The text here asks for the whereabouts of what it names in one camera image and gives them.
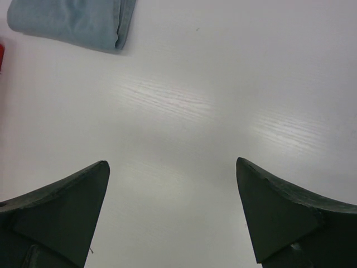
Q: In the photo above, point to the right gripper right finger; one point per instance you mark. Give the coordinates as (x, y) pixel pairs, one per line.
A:
(290, 226)

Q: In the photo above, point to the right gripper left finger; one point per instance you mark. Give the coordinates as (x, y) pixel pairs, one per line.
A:
(53, 226)

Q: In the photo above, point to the red plastic bin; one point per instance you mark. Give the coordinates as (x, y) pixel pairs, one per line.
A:
(2, 51)

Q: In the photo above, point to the light blue denim skirt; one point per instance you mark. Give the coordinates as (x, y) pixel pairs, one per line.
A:
(97, 25)

